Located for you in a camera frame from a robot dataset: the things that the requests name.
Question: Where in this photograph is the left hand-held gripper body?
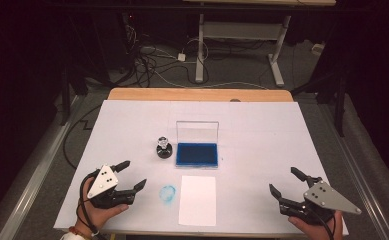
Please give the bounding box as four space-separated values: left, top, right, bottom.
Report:
80 164 137 210

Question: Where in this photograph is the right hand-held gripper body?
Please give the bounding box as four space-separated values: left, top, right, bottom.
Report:
279 176 362 226

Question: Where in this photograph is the black round stamp cap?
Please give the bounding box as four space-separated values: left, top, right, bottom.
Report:
155 142 174 159

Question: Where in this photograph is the person's right hand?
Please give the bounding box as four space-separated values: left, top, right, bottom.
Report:
287 210 345 240

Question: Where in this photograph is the person's left hand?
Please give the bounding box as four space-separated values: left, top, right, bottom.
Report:
80 177 130 236

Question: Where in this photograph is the large white table cover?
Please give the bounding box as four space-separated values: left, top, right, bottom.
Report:
53 99 350 237

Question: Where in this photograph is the white paper sheet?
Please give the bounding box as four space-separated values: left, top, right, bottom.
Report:
178 175 217 227

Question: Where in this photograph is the black metal stand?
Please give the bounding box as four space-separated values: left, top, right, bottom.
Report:
291 56 349 138

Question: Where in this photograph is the white box on floor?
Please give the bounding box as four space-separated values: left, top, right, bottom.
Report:
311 41 326 56

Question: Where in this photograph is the white-framed desk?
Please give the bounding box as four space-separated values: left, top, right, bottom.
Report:
182 0 337 88

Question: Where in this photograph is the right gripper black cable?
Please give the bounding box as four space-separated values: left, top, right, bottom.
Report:
311 206 337 240

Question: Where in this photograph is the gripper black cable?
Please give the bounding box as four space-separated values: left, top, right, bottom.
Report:
76 170 109 240
311 206 337 240

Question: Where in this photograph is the blue ink ring mark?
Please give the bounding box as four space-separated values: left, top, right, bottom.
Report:
158 184 177 204

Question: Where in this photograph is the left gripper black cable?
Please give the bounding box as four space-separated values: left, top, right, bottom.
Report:
76 170 109 240

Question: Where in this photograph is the aluminium rail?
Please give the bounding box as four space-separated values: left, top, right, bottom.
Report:
0 94 86 240
317 102 389 240

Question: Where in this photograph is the red bead bracelet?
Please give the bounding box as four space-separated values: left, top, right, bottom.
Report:
67 225 94 240

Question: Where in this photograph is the black floor cable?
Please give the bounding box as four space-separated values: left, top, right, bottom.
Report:
62 104 103 170

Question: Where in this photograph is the long white cable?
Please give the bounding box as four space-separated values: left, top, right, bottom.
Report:
141 45 270 91

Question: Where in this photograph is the tangle of black cables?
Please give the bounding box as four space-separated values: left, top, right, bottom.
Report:
123 24 211 88

